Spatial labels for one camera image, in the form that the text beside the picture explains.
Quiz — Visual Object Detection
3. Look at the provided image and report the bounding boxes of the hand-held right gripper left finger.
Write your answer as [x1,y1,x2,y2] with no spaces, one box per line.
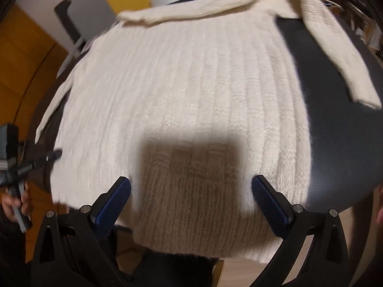
[30,177,131,287]

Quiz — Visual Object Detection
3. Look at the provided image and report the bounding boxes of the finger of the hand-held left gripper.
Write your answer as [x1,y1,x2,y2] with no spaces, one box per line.
[30,150,63,171]

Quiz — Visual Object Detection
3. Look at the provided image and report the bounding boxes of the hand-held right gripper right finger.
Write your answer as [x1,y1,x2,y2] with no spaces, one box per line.
[251,176,349,287]

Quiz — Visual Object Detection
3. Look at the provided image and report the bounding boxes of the white knit sweater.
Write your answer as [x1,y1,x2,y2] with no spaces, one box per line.
[35,0,382,262]

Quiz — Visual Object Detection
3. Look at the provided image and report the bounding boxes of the person's left hand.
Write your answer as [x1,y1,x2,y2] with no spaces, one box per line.
[2,185,32,223]

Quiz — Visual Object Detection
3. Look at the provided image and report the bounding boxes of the orange wooden wardrobe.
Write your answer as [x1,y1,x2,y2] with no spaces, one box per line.
[0,6,81,254]

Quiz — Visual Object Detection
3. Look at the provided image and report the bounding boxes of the person's dark trousers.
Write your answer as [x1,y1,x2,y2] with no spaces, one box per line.
[115,226,223,287]

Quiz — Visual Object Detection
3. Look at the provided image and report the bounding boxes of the person's black jacket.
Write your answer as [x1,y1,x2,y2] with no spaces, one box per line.
[0,215,34,287]

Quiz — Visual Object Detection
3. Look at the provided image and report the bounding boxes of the rolled black mat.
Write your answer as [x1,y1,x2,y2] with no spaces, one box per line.
[54,0,73,22]

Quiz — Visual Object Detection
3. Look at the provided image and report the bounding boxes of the grey yellow blue sofa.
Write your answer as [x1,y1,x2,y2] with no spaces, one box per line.
[57,0,228,78]

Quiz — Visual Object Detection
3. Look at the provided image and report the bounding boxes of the wooden shelf with items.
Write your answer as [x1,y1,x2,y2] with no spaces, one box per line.
[314,0,383,57]

